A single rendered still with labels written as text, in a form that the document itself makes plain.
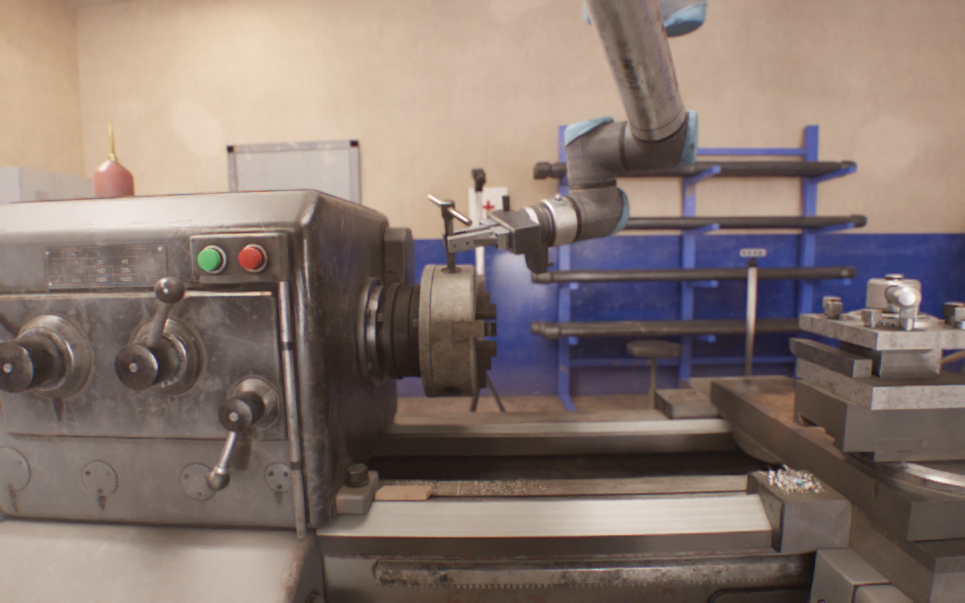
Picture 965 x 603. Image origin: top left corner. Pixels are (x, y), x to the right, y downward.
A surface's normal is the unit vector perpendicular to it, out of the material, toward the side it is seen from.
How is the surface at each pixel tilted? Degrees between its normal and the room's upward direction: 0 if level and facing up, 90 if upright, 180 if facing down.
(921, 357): 90
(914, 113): 90
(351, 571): 90
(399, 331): 82
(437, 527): 36
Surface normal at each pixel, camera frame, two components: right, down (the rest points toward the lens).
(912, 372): -0.06, 0.11
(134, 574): -0.03, -0.78
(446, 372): -0.01, 0.50
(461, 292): -0.03, -0.57
